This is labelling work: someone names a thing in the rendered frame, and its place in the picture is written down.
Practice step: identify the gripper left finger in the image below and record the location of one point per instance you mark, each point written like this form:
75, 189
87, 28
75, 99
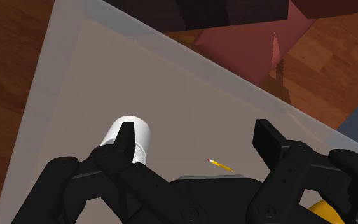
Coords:
154, 192

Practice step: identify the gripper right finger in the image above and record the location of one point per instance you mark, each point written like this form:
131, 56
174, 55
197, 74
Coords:
290, 173

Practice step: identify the yellow round object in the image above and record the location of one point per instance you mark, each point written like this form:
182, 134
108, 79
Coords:
323, 213

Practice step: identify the white cylindrical cup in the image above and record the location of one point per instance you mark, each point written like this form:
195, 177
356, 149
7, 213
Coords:
142, 133

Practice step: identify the yellow pencil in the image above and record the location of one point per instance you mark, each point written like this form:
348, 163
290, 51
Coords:
220, 164

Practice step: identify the grey table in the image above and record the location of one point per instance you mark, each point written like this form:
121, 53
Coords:
166, 105

